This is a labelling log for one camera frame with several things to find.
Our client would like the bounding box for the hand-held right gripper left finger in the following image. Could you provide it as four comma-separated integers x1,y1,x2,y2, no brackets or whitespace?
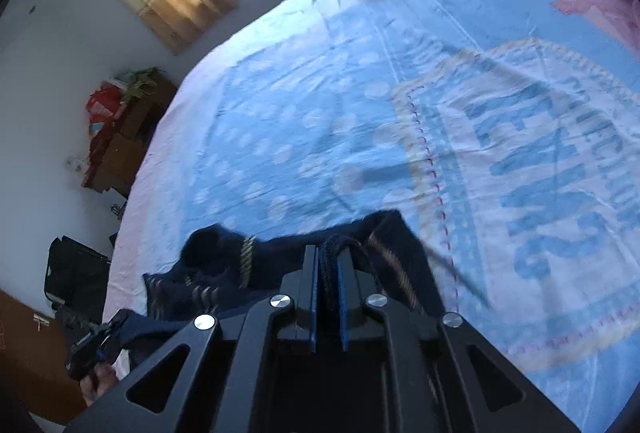
65,245,321,433

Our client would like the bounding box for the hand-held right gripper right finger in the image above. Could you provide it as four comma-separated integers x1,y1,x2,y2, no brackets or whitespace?
336,253,581,433

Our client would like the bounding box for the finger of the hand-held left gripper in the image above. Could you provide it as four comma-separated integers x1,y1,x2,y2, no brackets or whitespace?
92,309,129,355

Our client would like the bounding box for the navy patterned knit sweater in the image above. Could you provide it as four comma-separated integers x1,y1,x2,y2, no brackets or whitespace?
116,209,451,354

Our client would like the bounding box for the person's left hand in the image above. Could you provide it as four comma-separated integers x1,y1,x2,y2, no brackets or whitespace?
80,363,119,409

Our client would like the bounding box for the brown wooden panel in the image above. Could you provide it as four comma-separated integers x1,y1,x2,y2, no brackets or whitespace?
0,288,87,425

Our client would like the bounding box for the black bag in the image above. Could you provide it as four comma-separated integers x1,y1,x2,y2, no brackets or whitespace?
44,236,112,309

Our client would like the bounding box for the bed with pastel sheet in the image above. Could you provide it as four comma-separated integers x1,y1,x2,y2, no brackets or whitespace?
102,0,640,433

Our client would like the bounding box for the brown wooden cabinet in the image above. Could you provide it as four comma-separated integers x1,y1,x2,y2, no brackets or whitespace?
82,70,178,199

